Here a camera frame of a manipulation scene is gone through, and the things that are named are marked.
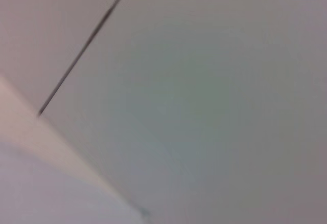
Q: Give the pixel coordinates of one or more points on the clear document bag red zipper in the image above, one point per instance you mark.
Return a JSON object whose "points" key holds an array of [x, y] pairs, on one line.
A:
{"points": [[38, 196]]}

